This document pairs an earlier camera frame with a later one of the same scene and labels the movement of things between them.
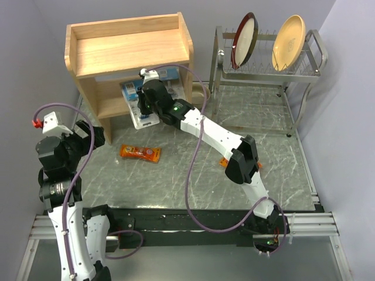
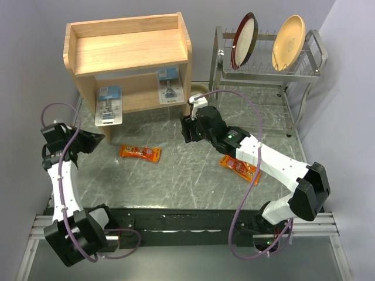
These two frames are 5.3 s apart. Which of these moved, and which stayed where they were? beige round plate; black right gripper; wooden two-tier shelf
Moved: black right gripper
Stayed: beige round plate; wooden two-tier shelf
